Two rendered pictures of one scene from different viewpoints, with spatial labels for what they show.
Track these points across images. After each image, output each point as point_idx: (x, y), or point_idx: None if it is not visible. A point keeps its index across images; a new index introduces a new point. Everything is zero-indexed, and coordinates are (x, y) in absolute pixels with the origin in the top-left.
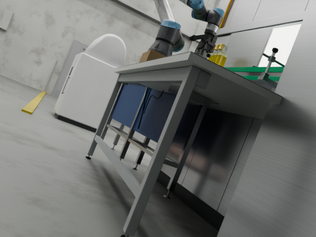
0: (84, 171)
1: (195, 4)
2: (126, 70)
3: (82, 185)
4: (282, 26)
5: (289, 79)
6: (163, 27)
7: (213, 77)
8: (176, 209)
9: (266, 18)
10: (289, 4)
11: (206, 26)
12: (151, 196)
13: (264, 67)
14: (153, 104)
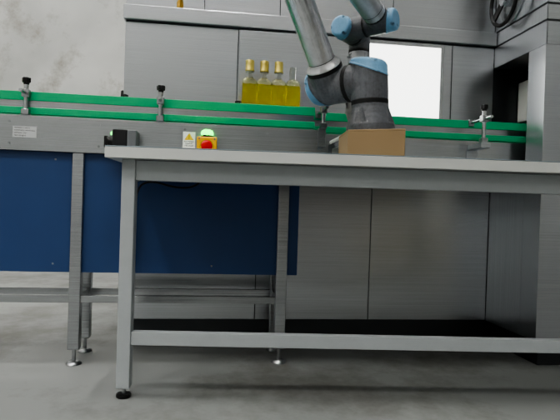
0: (296, 408)
1: (397, 29)
2: (263, 162)
3: (417, 417)
4: (372, 42)
5: (556, 153)
6: (383, 77)
7: None
8: (337, 352)
9: None
10: None
11: (360, 56)
12: (307, 362)
13: (429, 118)
14: (150, 199)
